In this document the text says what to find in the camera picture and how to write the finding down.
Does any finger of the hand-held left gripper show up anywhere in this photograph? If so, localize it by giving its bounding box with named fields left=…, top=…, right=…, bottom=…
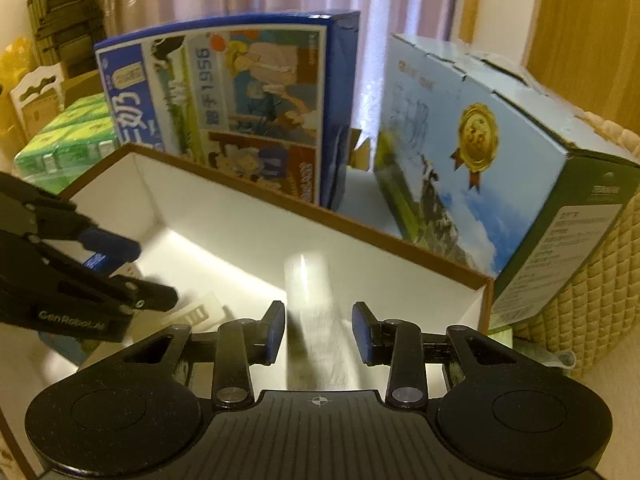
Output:
left=0, top=234, right=180, bottom=315
left=0, top=172, right=142, bottom=263

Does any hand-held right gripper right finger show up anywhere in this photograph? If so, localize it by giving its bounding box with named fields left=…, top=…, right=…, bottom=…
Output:
left=351, top=301, right=523, bottom=408

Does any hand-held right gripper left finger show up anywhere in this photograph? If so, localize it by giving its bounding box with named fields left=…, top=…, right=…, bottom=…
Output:
left=120, top=301, right=287, bottom=409

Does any white hair claw clip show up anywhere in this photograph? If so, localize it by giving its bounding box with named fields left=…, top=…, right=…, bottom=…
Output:
left=167, top=290, right=226, bottom=328

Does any clear plastic case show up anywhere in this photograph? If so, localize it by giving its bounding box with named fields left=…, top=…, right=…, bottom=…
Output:
left=282, top=252, right=333, bottom=321

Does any brown cardboard box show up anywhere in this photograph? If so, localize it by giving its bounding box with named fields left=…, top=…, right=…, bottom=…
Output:
left=0, top=142, right=496, bottom=480

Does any green shrink-wrapped drink pack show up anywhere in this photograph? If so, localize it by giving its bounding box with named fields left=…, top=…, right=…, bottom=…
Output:
left=12, top=94, right=121, bottom=188

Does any dark blue milk carton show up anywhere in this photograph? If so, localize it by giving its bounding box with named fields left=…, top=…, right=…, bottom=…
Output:
left=94, top=9, right=362, bottom=211

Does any grey cloth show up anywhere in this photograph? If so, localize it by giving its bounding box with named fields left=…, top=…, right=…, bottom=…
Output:
left=515, top=337, right=576, bottom=371

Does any yellow plastic bag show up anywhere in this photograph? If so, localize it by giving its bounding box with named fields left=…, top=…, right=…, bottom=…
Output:
left=0, top=37, right=36, bottom=156

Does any light blue milk carton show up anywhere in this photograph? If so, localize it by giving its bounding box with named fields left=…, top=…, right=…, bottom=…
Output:
left=372, top=32, right=640, bottom=331

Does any dark folding ladder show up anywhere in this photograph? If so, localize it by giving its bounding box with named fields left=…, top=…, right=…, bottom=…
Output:
left=27, top=0, right=103, bottom=81

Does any brown wooden panel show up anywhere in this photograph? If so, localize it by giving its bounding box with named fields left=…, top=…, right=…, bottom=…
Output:
left=525, top=0, right=640, bottom=133

